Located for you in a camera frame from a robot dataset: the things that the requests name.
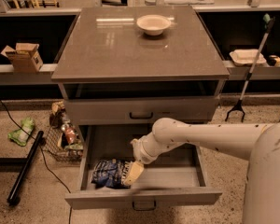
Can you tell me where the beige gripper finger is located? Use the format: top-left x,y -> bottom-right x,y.
121,161 -> 144,186

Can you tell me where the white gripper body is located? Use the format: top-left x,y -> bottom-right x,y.
131,133 -> 161,164

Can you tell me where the blue chip bag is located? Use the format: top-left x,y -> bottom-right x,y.
91,159 -> 132,189

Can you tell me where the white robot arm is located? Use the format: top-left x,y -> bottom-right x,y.
123,118 -> 280,224

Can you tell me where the open grey middle drawer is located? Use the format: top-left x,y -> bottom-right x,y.
65,124 -> 222,211

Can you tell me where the closed grey upper drawer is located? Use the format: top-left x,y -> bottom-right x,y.
64,97 -> 218,125

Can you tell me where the grey drawer cabinet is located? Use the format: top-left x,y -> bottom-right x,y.
51,6 -> 231,211

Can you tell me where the green snack bag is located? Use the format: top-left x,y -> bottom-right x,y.
7,117 -> 35,147

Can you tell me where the black metal stand leg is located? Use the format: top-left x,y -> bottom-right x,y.
7,131 -> 44,206

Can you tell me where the white paper bowl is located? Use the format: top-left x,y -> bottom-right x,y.
136,15 -> 171,36

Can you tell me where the white takeout container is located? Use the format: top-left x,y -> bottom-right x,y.
230,49 -> 258,66

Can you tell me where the brown cardboard box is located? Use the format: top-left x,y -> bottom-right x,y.
1,43 -> 43,73

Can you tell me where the yellow tape measure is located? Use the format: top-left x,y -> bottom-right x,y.
267,55 -> 280,66

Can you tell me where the reacher grabber tool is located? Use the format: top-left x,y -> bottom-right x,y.
225,13 -> 275,121

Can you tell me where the wire basket with snacks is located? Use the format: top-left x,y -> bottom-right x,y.
45,101 -> 83,161

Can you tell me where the black floor cable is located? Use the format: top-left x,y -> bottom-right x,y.
0,82 -> 74,224

